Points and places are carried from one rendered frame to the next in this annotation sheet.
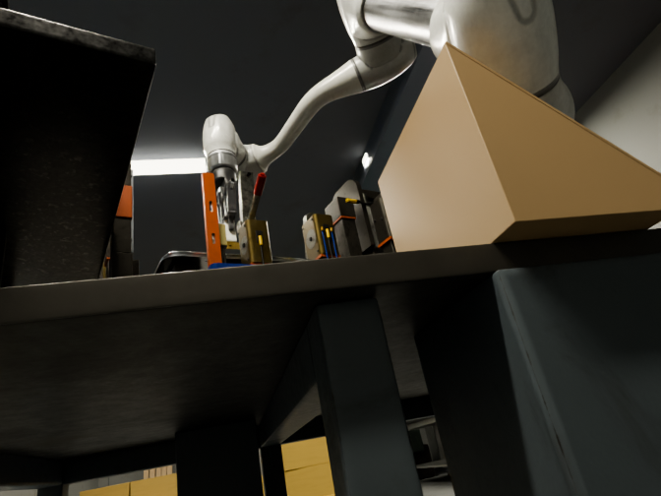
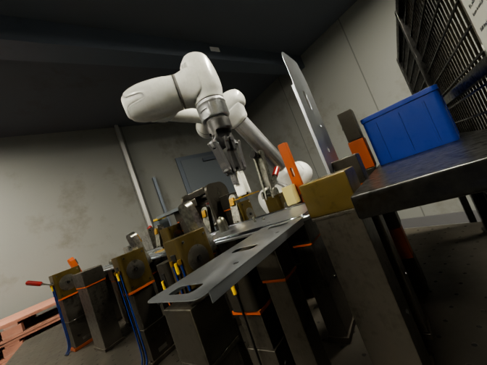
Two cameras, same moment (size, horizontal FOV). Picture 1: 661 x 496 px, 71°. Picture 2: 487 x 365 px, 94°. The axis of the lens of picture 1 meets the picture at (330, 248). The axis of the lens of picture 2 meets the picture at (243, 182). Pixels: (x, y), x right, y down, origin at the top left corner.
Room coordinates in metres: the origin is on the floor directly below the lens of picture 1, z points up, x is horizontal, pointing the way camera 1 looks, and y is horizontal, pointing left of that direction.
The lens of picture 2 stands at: (1.39, 0.90, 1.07)
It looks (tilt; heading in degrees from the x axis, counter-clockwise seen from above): 4 degrees up; 249
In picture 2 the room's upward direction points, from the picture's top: 21 degrees counter-clockwise
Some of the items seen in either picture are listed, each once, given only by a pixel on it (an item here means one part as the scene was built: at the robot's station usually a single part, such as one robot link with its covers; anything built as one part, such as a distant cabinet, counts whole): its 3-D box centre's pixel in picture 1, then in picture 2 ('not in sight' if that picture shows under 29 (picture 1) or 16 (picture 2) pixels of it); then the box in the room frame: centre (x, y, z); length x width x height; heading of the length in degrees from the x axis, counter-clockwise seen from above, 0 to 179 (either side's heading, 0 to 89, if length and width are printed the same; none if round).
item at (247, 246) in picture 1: (263, 289); (294, 241); (1.02, 0.17, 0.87); 0.10 x 0.07 x 0.35; 34
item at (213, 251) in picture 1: (214, 262); (310, 215); (0.98, 0.27, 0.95); 0.03 x 0.01 x 0.50; 124
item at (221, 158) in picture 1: (222, 166); (213, 112); (1.16, 0.28, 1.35); 0.09 x 0.09 x 0.06
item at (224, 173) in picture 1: (224, 186); (222, 135); (1.16, 0.28, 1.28); 0.08 x 0.07 x 0.09; 34
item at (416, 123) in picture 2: not in sight; (412, 127); (0.69, 0.48, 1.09); 0.30 x 0.17 x 0.13; 25
